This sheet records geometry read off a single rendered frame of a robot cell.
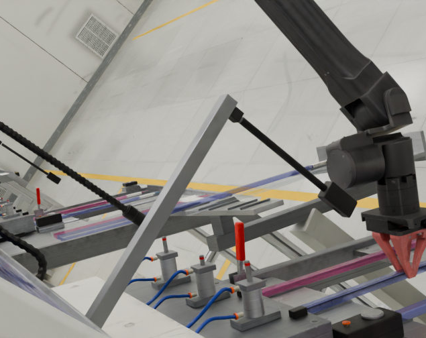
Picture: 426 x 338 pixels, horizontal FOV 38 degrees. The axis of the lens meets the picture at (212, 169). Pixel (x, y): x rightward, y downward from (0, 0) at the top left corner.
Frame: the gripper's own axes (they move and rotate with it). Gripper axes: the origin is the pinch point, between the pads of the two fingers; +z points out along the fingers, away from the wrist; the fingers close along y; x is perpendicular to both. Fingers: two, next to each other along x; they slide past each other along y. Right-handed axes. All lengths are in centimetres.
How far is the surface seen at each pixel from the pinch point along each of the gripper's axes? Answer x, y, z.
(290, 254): 41, -92, 22
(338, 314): -16.1, 3.5, 0.8
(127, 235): -9, -96, 5
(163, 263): -33.6, -10.5, -8.5
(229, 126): 139, -291, -9
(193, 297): -34.4, -0.4, -6.0
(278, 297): -17.1, -9.0, 1.0
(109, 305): -49, 13, -12
